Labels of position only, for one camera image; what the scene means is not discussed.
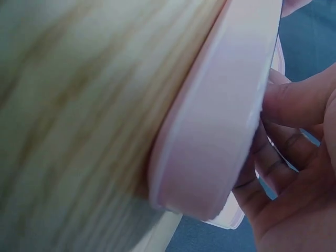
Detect pink round plastic container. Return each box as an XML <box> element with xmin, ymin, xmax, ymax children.
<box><xmin>148</xmin><ymin>0</ymin><xmax>289</xmax><ymax>230</ymax></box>

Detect person's right hand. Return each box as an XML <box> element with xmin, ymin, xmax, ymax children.
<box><xmin>232</xmin><ymin>68</ymin><xmax>336</xmax><ymax>252</ymax></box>

